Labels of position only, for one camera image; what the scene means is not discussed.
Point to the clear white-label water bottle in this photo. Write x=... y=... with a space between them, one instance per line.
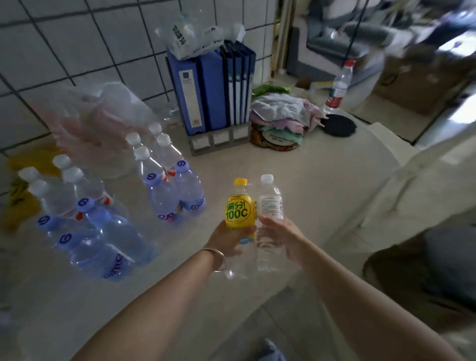
x=270 y=202

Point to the black round coaster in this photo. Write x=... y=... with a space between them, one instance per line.
x=338 y=125

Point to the person's right fingers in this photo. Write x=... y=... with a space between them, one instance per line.
x=267 y=232

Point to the person's left forearm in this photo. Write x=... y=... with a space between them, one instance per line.
x=156 y=316

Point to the grey file rack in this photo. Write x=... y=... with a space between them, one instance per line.
x=219 y=140

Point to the person's shoe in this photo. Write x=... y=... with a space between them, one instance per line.
x=270 y=351

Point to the red-capped water bottle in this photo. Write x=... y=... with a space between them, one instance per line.
x=339 y=87

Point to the white-capped red-label water bottle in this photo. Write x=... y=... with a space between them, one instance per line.
x=85 y=188
x=168 y=152
x=55 y=201
x=62 y=161
x=148 y=165
x=29 y=174
x=133 y=139
x=155 y=129

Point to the pink cloth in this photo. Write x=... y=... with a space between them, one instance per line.
x=312 y=115

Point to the green packet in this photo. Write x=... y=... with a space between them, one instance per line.
x=270 y=89

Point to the grey seat cushion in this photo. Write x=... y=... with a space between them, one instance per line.
x=452 y=260

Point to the printed clear plastic bag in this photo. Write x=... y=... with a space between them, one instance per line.
x=189 y=37

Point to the large clear plastic wrap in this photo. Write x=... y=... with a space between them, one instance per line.
x=100 y=119

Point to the yellow label drink bottle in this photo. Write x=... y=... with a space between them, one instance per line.
x=240 y=208

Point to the grey sofa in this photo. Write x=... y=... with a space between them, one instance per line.
x=334 y=41

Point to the round printed tin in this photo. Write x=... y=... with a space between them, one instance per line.
x=275 y=144

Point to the brown chair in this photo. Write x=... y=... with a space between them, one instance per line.
x=398 y=275

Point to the person's right forearm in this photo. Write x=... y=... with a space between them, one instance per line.
x=364 y=316

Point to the yellow plastic bag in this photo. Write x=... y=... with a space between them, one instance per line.
x=22 y=201

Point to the person's right hand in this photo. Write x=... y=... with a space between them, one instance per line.
x=284 y=238

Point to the blue-capped water bottle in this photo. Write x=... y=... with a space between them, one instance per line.
x=189 y=189
x=98 y=260
x=163 y=199
x=119 y=232
x=55 y=225

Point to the white towel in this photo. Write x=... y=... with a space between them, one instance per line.
x=279 y=106

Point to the person's left hand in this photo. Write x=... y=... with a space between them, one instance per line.
x=225 y=241

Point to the brown cardboard box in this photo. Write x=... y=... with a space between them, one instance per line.
x=416 y=83

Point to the person's left thumb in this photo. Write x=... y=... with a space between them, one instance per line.
x=243 y=231

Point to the thin dark blue folder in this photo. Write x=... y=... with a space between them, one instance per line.
x=227 y=85
x=243 y=83
x=236 y=85
x=251 y=74

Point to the thick blue file binder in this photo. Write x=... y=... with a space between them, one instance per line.
x=212 y=89
x=186 y=93

